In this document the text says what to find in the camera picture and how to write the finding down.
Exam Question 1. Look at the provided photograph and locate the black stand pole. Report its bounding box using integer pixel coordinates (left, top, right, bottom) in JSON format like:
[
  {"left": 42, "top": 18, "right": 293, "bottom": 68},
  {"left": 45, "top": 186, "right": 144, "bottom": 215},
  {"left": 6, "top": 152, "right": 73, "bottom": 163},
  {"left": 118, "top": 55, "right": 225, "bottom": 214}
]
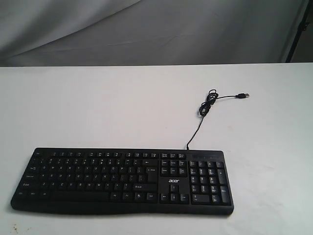
[{"left": 285, "top": 0, "right": 313, "bottom": 63}]

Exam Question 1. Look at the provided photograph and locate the black USB cable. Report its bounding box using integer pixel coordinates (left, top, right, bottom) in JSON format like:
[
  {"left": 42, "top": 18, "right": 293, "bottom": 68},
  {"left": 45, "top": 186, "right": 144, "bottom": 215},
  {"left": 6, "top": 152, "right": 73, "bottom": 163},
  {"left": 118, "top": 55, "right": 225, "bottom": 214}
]
[{"left": 185, "top": 89, "right": 250, "bottom": 150}]

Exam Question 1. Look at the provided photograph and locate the black acer keyboard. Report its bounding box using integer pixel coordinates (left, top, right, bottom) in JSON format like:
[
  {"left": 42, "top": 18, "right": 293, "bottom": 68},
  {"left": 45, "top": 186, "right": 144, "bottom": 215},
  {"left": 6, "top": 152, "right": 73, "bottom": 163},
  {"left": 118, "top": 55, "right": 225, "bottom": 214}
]
[{"left": 10, "top": 148, "right": 234, "bottom": 215}]

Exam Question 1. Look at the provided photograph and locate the grey backdrop cloth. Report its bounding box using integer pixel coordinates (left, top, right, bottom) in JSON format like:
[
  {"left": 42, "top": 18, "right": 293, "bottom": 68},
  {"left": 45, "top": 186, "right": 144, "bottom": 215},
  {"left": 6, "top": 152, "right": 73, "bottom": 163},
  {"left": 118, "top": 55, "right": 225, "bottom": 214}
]
[{"left": 0, "top": 0, "right": 308, "bottom": 67}]

